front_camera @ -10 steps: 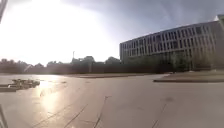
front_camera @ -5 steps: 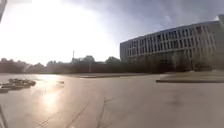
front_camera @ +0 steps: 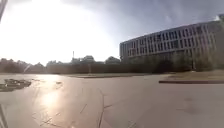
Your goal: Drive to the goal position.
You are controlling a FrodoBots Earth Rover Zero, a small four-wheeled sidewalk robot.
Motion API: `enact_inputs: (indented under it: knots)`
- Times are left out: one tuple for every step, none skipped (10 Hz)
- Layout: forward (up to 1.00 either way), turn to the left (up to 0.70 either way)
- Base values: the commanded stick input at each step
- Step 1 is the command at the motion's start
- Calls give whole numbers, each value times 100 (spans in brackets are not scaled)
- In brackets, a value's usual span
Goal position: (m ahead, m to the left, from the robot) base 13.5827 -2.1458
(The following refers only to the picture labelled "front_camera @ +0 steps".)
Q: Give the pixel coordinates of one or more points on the raised grass bed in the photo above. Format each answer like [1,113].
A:
[196,77]

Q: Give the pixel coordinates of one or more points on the long raised planting bed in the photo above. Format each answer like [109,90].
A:
[106,75]

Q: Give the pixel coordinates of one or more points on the low stone steps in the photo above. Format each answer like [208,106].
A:
[13,84]

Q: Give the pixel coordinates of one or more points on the tall thin mast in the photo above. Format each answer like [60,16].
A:
[73,55]

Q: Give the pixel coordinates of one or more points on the row of trees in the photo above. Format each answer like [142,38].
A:
[100,66]

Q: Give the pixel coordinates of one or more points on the large curved glass building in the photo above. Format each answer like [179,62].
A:
[173,41]

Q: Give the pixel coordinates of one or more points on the grey stone paved plaza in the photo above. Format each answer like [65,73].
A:
[140,103]

